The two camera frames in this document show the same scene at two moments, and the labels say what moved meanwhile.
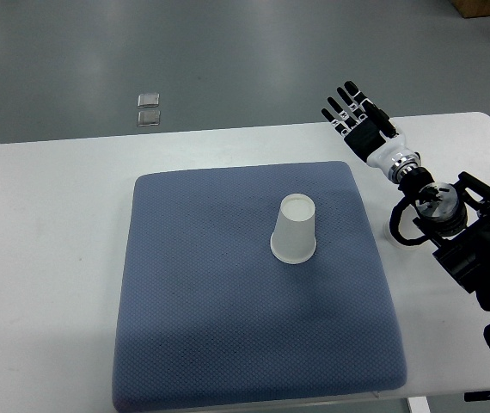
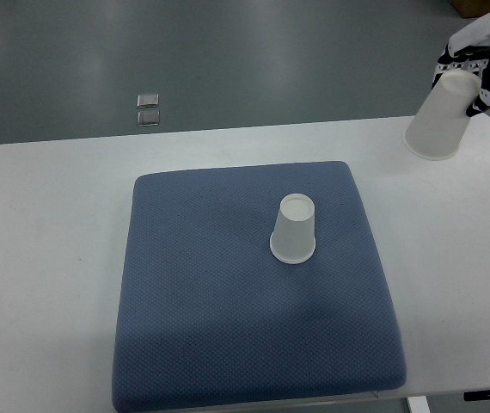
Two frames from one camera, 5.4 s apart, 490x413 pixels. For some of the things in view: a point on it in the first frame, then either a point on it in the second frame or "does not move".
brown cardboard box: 486,8 does not move
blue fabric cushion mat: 206,314 does not move
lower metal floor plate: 148,118 does not move
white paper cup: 408,230 → 436,129
